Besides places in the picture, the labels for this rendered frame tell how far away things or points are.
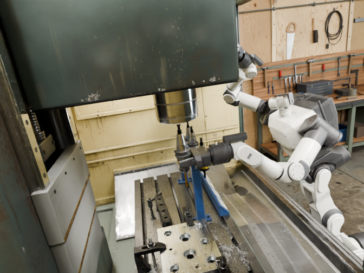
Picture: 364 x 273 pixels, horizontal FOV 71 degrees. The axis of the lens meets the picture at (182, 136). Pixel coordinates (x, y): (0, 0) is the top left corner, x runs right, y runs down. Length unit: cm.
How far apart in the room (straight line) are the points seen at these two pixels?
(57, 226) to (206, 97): 148
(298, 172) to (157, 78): 71
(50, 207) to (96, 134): 126
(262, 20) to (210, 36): 318
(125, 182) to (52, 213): 127
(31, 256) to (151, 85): 57
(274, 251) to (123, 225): 98
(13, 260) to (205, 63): 75
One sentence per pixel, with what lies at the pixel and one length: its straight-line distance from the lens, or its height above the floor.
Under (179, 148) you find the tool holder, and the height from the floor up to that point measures 139.
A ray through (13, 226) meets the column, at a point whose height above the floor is 139.
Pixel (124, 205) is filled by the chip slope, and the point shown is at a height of 73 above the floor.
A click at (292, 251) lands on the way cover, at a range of 151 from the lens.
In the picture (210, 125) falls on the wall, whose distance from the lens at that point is 209.
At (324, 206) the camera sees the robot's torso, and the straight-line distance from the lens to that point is 185.
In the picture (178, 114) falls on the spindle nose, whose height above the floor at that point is 154.
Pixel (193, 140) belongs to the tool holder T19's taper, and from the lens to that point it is 145.
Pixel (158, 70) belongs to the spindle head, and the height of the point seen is 169.
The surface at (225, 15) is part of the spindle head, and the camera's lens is 85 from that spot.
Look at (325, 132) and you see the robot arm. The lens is 132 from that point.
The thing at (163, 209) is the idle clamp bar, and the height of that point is 96.
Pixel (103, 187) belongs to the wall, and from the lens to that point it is 221.
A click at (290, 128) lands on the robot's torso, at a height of 130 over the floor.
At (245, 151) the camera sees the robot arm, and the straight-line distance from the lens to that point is 102.
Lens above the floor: 174
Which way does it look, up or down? 19 degrees down
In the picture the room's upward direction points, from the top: 7 degrees counter-clockwise
